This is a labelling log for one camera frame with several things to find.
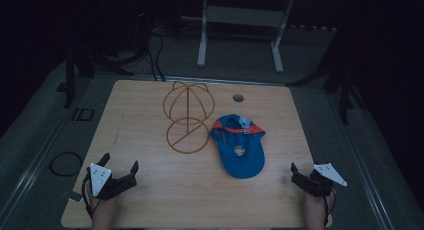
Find blue and orange cap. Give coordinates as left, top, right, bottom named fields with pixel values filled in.
left=209, top=114, right=267, bottom=180

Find black cable loop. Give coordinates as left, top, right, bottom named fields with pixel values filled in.
left=48, top=151, right=84, bottom=177

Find person's left hand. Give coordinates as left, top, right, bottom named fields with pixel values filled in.
left=85, top=182, right=120, bottom=230

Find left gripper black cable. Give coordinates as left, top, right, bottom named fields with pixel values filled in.
left=81, top=174, right=103, bottom=221

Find person's right hand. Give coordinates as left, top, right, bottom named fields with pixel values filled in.
left=302, top=189, right=336, bottom=230

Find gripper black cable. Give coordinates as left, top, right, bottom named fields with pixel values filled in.
left=321, top=188, right=338, bottom=228
left=81, top=174, right=103, bottom=221

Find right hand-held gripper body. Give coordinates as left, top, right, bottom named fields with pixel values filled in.
left=291, top=162, right=348, bottom=198

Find white metal stand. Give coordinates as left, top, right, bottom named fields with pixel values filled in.
left=196, top=0, right=296, bottom=74

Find black floor cables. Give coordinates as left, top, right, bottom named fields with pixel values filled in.
left=143, top=29, right=168, bottom=82

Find black rectangular floor frame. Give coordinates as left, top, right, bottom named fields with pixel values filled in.
left=70, top=107, right=96, bottom=122

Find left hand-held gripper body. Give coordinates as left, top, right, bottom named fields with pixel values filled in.
left=87, top=162, right=138, bottom=201

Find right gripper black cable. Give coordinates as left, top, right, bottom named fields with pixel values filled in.
left=321, top=188, right=338, bottom=228

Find gold wire hat stand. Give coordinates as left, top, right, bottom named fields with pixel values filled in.
left=162, top=81, right=216, bottom=155

